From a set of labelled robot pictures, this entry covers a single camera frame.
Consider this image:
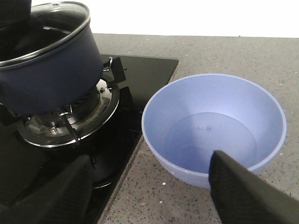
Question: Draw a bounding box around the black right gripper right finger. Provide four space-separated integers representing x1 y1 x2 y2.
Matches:
208 150 299 224

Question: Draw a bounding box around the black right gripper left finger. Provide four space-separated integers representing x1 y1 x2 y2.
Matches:
0 155 94 224

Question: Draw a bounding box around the blue plastic bowl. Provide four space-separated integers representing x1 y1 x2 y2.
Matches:
142 74 287 188

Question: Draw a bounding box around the dark blue cooking pot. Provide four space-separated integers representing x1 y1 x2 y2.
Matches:
0 26 103 115

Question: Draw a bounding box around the round gas burner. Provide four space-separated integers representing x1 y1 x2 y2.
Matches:
17 79 120 148

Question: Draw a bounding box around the black glass gas stove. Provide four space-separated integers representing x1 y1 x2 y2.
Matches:
0 56 178 224

